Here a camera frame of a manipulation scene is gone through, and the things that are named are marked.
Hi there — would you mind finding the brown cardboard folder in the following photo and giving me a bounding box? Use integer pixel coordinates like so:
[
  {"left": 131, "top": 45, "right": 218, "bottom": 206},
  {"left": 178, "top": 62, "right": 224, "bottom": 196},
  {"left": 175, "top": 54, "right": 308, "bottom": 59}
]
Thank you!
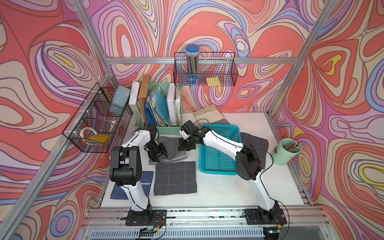
[{"left": 138, "top": 75, "right": 151, "bottom": 126}]

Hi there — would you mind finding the yellow notepad in left basket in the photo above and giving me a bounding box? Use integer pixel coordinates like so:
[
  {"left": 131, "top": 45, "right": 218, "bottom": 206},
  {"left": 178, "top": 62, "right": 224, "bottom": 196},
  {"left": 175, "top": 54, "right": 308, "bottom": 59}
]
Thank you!
[{"left": 85, "top": 134, "right": 110, "bottom": 146}]

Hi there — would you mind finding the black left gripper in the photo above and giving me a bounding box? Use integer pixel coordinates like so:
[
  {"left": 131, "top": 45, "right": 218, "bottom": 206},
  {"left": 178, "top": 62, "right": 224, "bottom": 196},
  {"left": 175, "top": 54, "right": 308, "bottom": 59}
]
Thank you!
[{"left": 143, "top": 142, "right": 167, "bottom": 162}]

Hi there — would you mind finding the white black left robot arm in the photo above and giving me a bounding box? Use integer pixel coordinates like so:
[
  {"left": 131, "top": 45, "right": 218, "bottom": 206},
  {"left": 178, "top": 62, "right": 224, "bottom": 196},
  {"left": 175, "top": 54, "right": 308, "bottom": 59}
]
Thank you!
[{"left": 110, "top": 125, "right": 168, "bottom": 212}]

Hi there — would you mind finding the mint green file organizer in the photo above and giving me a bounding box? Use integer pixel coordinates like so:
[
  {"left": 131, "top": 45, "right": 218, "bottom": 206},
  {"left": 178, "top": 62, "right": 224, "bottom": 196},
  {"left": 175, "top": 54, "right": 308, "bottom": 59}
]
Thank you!
[{"left": 135, "top": 83, "right": 183, "bottom": 135}]

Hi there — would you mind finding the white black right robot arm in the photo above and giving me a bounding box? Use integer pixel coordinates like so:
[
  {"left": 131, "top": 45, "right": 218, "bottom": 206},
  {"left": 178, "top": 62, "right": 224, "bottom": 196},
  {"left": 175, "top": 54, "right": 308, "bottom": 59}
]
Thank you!
[{"left": 178, "top": 121, "right": 280, "bottom": 222}]

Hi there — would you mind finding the blue capped pencil tube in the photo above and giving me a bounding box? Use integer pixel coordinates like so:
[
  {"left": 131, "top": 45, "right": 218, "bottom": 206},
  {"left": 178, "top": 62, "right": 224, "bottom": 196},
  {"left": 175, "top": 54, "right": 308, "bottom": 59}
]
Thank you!
[{"left": 186, "top": 44, "right": 200, "bottom": 85}]

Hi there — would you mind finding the green pen cup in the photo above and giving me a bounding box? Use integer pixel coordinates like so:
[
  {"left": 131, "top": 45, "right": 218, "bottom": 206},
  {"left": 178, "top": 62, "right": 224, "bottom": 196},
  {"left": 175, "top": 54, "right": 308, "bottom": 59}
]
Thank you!
[{"left": 271, "top": 138, "right": 304, "bottom": 166}]

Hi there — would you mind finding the white book in organizer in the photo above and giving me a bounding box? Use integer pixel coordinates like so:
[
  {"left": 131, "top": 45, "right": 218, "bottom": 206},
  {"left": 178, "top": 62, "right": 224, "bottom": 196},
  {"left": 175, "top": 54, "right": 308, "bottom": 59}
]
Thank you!
[{"left": 128, "top": 82, "right": 140, "bottom": 115}]

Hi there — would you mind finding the black wire basket left wall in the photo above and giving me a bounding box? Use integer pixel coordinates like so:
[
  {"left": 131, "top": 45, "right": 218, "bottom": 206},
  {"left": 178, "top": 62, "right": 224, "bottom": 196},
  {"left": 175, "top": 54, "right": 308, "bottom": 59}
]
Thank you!
[{"left": 62, "top": 84, "right": 128, "bottom": 153}]

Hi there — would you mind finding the beige and grey folded cloth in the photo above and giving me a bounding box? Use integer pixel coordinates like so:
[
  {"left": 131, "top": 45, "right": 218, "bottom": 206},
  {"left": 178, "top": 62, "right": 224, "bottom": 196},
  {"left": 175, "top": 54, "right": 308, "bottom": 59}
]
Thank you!
[{"left": 193, "top": 105, "right": 230, "bottom": 127}]

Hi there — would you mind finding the black wire basket on back wall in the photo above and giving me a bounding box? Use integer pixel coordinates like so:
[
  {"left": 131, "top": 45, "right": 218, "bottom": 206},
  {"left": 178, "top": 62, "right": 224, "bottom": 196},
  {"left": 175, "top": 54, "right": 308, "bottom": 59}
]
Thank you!
[{"left": 174, "top": 51, "right": 239, "bottom": 87}]

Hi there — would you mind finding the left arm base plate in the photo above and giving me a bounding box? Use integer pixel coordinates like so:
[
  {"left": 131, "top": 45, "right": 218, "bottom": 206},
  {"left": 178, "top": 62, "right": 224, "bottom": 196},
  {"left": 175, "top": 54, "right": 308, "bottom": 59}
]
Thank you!
[{"left": 122, "top": 210, "right": 167, "bottom": 227}]

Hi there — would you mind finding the blue folder in organizer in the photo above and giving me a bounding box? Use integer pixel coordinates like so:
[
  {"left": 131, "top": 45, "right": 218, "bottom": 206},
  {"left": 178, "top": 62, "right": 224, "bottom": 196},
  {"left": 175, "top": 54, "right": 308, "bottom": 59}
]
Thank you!
[{"left": 145, "top": 90, "right": 170, "bottom": 127}]

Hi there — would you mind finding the white tape roll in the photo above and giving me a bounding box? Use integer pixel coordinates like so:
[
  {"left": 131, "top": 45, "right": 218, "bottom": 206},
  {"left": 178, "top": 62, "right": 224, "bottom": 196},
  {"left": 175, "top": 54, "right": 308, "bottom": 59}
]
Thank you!
[{"left": 80, "top": 127, "right": 98, "bottom": 139}]

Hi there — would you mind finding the grey blue sponge cloth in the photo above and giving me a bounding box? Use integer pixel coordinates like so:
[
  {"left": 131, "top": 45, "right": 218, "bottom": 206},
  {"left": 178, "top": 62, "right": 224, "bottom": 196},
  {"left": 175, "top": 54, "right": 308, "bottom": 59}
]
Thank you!
[{"left": 109, "top": 86, "right": 131, "bottom": 115}]

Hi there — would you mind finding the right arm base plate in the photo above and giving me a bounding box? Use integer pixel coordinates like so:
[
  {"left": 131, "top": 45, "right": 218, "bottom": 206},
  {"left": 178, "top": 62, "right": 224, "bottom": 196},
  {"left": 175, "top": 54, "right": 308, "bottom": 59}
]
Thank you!
[{"left": 243, "top": 209, "right": 288, "bottom": 226}]

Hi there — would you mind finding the yellow sticky note pad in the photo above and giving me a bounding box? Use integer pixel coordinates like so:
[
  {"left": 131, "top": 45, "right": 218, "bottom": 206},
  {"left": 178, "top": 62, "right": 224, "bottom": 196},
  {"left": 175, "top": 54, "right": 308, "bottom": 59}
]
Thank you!
[{"left": 206, "top": 77, "right": 222, "bottom": 87}]

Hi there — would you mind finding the grey pillowcase with white lettering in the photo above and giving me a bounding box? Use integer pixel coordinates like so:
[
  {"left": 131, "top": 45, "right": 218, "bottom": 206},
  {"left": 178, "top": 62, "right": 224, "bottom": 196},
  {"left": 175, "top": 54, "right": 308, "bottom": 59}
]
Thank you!
[{"left": 149, "top": 136, "right": 188, "bottom": 165}]

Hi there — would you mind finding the navy blue cloth yellow stripe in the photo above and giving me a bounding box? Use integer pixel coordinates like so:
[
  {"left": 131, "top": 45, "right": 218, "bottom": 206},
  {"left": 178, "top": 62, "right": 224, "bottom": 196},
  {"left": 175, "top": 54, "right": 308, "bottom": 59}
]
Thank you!
[{"left": 110, "top": 171, "right": 154, "bottom": 200}]

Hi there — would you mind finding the teal plastic basket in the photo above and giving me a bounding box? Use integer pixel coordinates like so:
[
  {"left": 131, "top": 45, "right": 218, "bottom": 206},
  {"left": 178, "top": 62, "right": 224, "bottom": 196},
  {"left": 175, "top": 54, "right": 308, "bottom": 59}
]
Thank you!
[{"left": 198, "top": 123, "right": 243, "bottom": 176}]

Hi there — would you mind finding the dark grey grid cloth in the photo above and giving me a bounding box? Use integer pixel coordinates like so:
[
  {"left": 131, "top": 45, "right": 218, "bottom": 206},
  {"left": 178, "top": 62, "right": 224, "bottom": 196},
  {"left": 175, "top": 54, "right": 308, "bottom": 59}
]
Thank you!
[
  {"left": 241, "top": 133, "right": 269, "bottom": 169},
  {"left": 154, "top": 162, "right": 197, "bottom": 196}
]

